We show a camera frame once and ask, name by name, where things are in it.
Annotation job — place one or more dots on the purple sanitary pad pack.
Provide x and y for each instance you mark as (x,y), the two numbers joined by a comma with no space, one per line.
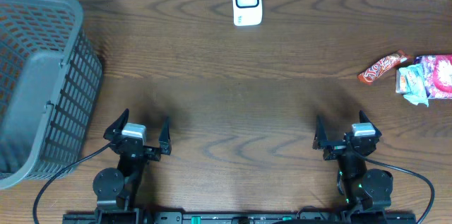
(437,75)

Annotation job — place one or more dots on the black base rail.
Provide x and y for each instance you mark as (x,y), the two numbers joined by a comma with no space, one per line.
(234,218)

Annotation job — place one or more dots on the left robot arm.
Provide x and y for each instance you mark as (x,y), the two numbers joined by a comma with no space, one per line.
(116,187)

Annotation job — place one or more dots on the teal snack packet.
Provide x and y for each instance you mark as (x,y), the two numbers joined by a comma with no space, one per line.
(414,76)

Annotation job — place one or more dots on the grey plastic shopping basket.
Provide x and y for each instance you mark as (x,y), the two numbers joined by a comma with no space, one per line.
(50,80)

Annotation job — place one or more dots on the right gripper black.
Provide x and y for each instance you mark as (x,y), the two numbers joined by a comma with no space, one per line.
(335,148)

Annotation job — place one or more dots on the red-orange snack bar wrapper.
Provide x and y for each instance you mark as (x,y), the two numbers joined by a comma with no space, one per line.
(383,65)

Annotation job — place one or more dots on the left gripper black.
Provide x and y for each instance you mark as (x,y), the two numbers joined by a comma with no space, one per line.
(140,148)

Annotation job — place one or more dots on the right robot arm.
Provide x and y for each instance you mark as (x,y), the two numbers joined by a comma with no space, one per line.
(367,192)

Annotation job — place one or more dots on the orange white snack packet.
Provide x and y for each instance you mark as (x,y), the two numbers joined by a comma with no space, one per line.
(401,85)

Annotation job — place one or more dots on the white barcode scanner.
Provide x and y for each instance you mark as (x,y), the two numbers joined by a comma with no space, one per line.
(247,12)

